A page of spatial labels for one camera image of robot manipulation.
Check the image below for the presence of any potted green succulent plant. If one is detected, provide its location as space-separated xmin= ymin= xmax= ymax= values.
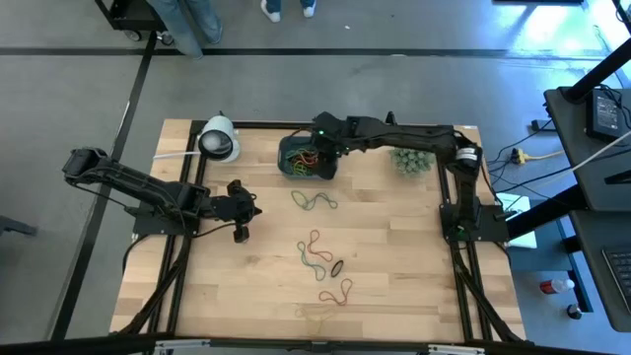
xmin=388 ymin=147 xmax=438 ymax=178

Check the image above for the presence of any black power adapter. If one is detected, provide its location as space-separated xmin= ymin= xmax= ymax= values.
xmin=585 ymin=87 xmax=622 ymax=143

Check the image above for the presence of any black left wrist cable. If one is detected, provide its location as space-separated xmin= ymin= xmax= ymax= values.
xmin=192 ymin=220 xmax=239 ymax=241

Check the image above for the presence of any black slanted support beam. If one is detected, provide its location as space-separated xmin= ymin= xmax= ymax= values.
xmin=506 ymin=182 xmax=589 ymax=242

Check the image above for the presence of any black keyboard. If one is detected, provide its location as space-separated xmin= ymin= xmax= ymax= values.
xmin=601 ymin=245 xmax=631 ymax=317

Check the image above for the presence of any teal plastic bin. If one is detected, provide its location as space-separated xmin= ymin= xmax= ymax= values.
xmin=276 ymin=135 xmax=341 ymax=179

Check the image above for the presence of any person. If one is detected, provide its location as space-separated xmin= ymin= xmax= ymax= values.
xmin=259 ymin=0 xmax=318 ymax=24
xmin=145 ymin=0 xmax=224 ymax=60

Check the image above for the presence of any teal rubber band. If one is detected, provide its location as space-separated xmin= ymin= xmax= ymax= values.
xmin=304 ymin=191 xmax=340 ymax=213
xmin=295 ymin=240 xmax=327 ymax=283

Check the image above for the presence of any green rubber band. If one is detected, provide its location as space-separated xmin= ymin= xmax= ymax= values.
xmin=285 ymin=160 xmax=321 ymax=178
xmin=290 ymin=189 xmax=319 ymax=213

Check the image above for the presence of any black desk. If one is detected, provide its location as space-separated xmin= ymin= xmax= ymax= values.
xmin=569 ymin=209 xmax=631 ymax=333
xmin=543 ymin=84 xmax=631 ymax=214

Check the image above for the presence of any white spotlight lamp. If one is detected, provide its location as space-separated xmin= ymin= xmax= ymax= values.
xmin=196 ymin=113 xmax=242 ymax=164

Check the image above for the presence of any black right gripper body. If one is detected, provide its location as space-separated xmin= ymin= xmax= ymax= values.
xmin=311 ymin=111 xmax=357 ymax=158

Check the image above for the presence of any white lamp cable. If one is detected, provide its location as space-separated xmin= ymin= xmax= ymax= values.
xmin=152 ymin=150 xmax=202 ymax=161

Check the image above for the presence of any black wheeled cart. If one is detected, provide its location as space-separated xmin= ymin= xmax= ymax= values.
xmin=97 ymin=0 xmax=181 ymax=46

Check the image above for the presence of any black chair base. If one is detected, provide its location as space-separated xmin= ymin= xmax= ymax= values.
xmin=0 ymin=214 xmax=39 ymax=239

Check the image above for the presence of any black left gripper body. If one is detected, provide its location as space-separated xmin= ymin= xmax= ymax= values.
xmin=206 ymin=178 xmax=251 ymax=245

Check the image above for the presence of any black diagonal pole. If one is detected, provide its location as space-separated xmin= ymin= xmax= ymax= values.
xmin=563 ymin=37 xmax=631 ymax=104

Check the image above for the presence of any yellow rubber band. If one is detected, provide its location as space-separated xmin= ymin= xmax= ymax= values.
xmin=294 ymin=304 xmax=339 ymax=322

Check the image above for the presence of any black crossbar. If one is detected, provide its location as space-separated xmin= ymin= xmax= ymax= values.
xmin=0 ymin=332 xmax=631 ymax=355

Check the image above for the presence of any red rubber band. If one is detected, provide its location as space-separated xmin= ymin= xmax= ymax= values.
xmin=317 ymin=277 xmax=354 ymax=308
xmin=306 ymin=229 xmax=335 ymax=263
xmin=288 ymin=150 xmax=321 ymax=169

